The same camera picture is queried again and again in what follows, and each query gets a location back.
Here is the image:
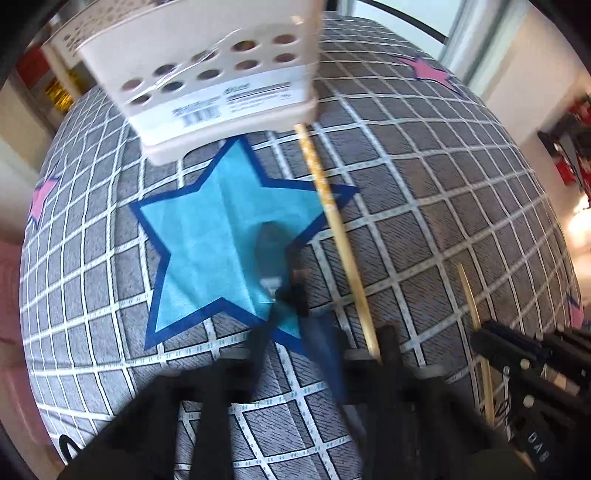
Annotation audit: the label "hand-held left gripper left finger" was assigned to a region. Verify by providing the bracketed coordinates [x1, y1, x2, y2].
[60, 284, 308, 480]

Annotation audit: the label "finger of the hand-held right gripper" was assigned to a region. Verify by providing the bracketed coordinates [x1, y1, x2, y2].
[470, 322, 552, 370]

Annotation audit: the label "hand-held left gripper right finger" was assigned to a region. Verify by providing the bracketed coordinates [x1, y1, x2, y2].
[302, 316, 532, 480]

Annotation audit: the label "wooden chopstick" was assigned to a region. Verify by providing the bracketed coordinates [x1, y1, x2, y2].
[456, 262, 495, 426]

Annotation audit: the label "dark translucent plastic spoon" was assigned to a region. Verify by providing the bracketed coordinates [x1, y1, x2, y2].
[254, 222, 306, 317]

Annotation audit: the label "gold patterned chopstick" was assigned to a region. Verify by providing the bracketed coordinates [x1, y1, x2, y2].
[294, 122, 383, 363]

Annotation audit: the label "white perforated utensil holder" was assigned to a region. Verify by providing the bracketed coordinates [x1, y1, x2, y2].
[74, 0, 321, 166]

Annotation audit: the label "grey checkered star tablecloth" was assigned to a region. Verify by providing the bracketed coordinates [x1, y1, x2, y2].
[18, 11, 585, 480]

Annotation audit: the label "red box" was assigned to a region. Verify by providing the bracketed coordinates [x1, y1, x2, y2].
[556, 157, 578, 185]

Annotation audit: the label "gold foil packages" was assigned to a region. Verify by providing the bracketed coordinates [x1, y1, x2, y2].
[44, 76, 77, 116]

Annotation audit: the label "white perforated basket cart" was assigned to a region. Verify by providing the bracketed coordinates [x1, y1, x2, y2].
[44, 9, 100, 100]

